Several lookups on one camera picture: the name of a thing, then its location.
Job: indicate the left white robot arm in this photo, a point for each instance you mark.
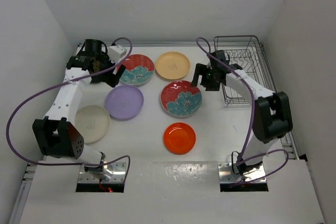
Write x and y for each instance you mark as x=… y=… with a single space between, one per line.
x=56 y=133

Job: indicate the red teal floral plate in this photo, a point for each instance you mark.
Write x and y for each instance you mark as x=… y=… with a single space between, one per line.
x=179 y=98
x=139 y=70

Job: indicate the tan plate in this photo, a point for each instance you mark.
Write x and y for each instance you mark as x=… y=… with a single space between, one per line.
x=172 y=65

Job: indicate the cream plate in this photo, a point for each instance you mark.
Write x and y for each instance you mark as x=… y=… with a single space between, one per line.
x=92 y=122

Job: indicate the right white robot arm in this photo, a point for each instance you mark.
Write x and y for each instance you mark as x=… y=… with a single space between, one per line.
x=270 y=117

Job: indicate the metal base plate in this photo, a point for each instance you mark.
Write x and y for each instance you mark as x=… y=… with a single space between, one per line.
x=227 y=175
x=115 y=172

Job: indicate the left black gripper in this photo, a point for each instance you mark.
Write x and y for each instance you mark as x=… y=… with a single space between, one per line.
x=111 y=78

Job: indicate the purple plate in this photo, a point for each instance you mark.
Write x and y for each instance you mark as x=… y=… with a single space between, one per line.
x=124 y=102

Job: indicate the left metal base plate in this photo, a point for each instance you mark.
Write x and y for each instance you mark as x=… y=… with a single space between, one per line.
x=115 y=172

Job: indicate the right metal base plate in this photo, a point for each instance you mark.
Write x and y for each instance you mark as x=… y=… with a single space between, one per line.
x=227 y=175

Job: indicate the wire dish rack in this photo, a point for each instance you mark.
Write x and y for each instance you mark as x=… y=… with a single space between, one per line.
x=248 y=52

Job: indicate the orange plate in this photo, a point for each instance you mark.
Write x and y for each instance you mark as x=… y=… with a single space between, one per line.
x=179 y=138

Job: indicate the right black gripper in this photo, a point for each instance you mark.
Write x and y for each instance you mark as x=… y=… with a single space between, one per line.
x=201 y=69

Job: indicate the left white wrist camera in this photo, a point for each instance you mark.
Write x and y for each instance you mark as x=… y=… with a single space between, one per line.
x=116 y=53

